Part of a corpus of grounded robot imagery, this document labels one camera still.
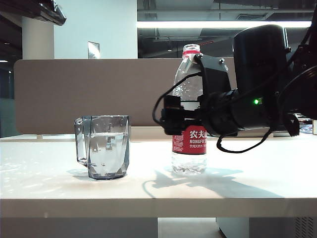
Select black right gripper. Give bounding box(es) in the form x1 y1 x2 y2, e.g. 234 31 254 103
160 89 248 137

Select brown fabric desk divider panel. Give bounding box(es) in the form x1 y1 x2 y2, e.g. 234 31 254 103
13 58 297 135

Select grey cabinet under table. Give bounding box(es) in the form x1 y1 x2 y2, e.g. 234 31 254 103
215 217 317 238

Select silver wall sign plaque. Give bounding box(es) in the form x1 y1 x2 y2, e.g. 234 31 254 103
87 41 101 60

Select transparent grey faceted mug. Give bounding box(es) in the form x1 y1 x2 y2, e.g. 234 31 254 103
74 115 130 181

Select clear mineral water bottle red label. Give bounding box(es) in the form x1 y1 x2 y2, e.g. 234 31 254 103
171 44 208 176

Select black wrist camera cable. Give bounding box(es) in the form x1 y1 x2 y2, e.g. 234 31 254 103
152 58 208 124

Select long white ceiling light strip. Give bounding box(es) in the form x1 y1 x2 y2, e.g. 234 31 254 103
137 21 312 29

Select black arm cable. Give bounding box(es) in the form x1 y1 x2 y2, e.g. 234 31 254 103
216 127 273 154

